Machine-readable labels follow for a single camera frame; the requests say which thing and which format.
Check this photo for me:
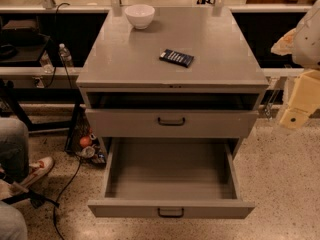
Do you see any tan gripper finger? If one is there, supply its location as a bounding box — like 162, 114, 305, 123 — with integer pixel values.
271, 28, 296, 56

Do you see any grey drawer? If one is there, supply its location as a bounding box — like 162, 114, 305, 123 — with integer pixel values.
88, 138, 255, 219
85, 109, 258, 138

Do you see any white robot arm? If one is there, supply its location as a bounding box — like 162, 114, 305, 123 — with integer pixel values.
271, 0, 320, 129

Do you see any grey drawer cabinet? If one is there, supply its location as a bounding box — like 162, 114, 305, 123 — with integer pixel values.
77, 7, 267, 152

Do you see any grey top drawer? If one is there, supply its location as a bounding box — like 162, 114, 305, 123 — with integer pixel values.
85, 109, 258, 138

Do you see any dark blue snack packet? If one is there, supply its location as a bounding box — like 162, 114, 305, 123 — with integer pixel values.
159, 49, 194, 68

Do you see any white ceramic bowl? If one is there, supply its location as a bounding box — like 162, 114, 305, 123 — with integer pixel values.
125, 4, 155, 29

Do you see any clear plastic water bottle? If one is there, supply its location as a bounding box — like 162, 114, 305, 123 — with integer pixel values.
59, 43, 74, 69

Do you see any black crate of items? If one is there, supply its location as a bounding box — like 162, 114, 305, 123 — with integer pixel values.
64, 107, 106, 164

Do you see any black side table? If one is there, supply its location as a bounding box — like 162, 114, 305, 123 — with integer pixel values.
0, 18, 81, 134

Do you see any white orange sneaker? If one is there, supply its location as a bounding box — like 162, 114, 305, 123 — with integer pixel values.
21, 156, 54, 188

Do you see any person leg in jeans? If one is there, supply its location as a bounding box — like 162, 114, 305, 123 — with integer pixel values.
0, 118, 29, 182

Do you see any person knee in jeans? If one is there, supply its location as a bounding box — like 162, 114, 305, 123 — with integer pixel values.
0, 202, 28, 240

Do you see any black cable on floor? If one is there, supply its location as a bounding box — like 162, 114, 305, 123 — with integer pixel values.
52, 155, 84, 240

